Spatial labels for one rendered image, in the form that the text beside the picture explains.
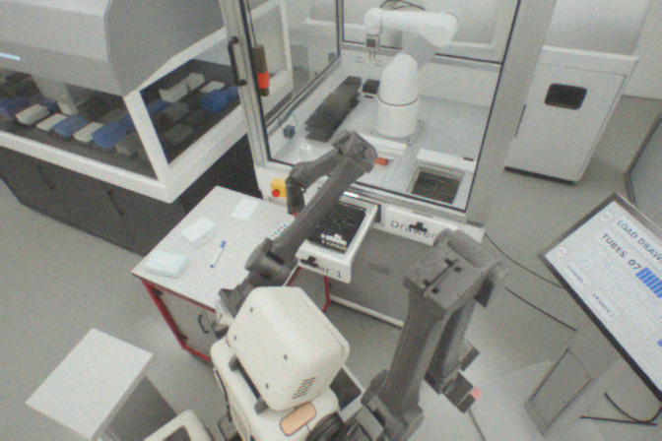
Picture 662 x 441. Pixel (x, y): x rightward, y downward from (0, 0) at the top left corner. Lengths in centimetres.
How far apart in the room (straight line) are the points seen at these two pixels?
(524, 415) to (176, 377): 171
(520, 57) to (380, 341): 163
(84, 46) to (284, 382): 138
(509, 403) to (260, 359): 164
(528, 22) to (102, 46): 135
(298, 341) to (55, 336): 224
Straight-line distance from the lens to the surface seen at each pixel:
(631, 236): 149
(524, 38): 122
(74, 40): 181
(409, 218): 164
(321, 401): 92
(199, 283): 172
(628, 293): 146
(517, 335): 253
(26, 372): 285
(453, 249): 62
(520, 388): 235
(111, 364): 166
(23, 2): 202
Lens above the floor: 208
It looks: 42 degrees down
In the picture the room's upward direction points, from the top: 3 degrees counter-clockwise
